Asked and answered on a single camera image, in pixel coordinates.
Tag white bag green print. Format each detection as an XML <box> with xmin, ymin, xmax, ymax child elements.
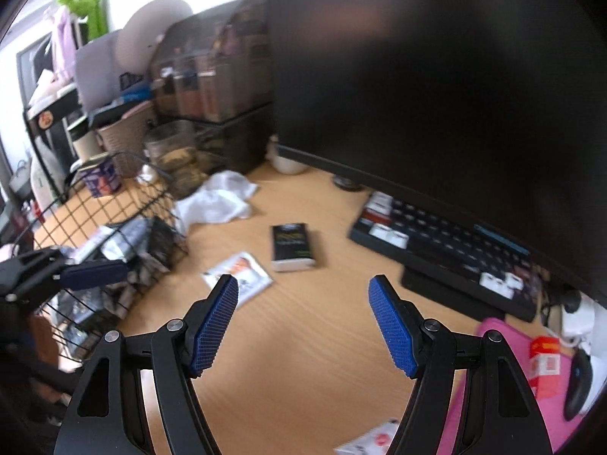
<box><xmin>29</xmin><ymin>144</ymin><xmax>64</xmax><ymax>209</ymax></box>

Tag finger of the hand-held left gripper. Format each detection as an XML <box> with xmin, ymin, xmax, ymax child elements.
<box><xmin>47</xmin><ymin>249</ymin><xmax>130</xmax><ymax>292</ymax></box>

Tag grey paper sheet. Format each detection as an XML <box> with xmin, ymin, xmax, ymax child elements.
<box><xmin>73</xmin><ymin>31</ymin><xmax>126</xmax><ymax>110</ymax></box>

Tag pink desk mat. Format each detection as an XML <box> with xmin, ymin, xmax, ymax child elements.
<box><xmin>441</xmin><ymin>317</ymin><xmax>593</xmax><ymax>455</ymax></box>

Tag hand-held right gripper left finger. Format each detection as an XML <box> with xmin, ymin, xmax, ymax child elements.
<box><xmin>53</xmin><ymin>274</ymin><xmax>240</xmax><ymax>455</ymax></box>

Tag red and white box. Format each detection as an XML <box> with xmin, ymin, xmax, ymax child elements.
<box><xmin>528</xmin><ymin>336</ymin><xmax>565</xmax><ymax>398</ymax></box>

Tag black wire basket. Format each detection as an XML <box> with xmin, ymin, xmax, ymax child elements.
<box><xmin>14</xmin><ymin>152</ymin><xmax>190</xmax><ymax>370</ymax></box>

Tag lavender cloth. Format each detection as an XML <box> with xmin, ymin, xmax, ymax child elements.
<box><xmin>47</xmin><ymin>7</ymin><xmax>77</xmax><ymax>81</ymax></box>

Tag green plush toy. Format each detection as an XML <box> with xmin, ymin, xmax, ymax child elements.
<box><xmin>57</xmin><ymin>0</ymin><xmax>111</xmax><ymax>41</ymax></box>

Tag white pizza-print packet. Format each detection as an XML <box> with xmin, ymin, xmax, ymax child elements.
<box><xmin>201</xmin><ymin>252</ymin><xmax>275</xmax><ymax>311</ymax></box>

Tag black keyboard white keys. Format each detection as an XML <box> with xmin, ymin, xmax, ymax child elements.
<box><xmin>348</xmin><ymin>191</ymin><xmax>546</xmax><ymax>323</ymax></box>

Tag crumpled white tissue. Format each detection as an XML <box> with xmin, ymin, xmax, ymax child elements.
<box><xmin>173</xmin><ymin>171</ymin><xmax>259</xmax><ymax>231</ymax></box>

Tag brown woven plastic basket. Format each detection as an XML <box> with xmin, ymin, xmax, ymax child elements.
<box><xmin>97</xmin><ymin>114</ymin><xmax>159</xmax><ymax>178</ymax></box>

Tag black metal rack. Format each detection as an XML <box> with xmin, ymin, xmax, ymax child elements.
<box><xmin>21</xmin><ymin>88</ymin><xmax>91</xmax><ymax>209</ymax></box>

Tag clear glass cup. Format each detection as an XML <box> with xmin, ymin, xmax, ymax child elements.
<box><xmin>143</xmin><ymin>121</ymin><xmax>207</xmax><ymax>200</ymax></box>

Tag white insulated tumbler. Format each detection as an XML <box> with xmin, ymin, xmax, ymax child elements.
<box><xmin>71</xmin><ymin>130</ymin><xmax>102</xmax><ymax>164</ymax></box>

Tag black gold-print carton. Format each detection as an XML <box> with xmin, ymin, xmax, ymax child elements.
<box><xmin>270</xmin><ymin>223</ymin><xmax>316</xmax><ymax>272</ymax></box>

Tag black computer mouse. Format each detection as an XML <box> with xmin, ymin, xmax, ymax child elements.
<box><xmin>563</xmin><ymin>348</ymin><xmax>596</xmax><ymax>422</ymax></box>

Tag cream ceramic vase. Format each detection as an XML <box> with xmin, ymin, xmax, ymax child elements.
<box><xmin>270</xmin><ymin>135</ymin><xmax>309</xmax><ymax>175</ymax></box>

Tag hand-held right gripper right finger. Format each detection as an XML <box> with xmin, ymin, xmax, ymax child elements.
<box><xmin>368</xmin><ymin>274</ymin><xmax>553</xmax><ymax>455</ymax></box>

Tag blue meat tin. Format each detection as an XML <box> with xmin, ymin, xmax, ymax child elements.
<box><xmin>78</xmin><ymin>156</ymin><xmax>121</xmax><ymax>198</ymax></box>

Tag black curved monitor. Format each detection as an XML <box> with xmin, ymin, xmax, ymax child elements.
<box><xmin>266</xmin><ymin>0</ymin><xmax>607</xmax><ymax>309</ymax></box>

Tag blue plastic packet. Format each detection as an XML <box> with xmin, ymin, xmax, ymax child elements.
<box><xmin>121</xmin><ymin>83</ymin><xmax>153</xmax><ymax>102</ymax></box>

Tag white red-print snack packet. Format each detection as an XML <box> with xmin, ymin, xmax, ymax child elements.
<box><xmin>334</xmin><ymin>418</ymin><xmax>401</xmax><ymax>455</ymax></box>

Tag dark acrylic cosmetic organizer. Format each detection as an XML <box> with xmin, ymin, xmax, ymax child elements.
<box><xmin>149</xmin><ymin>0</ymin><xmax>276</xmax><ymax>176</ymax></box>

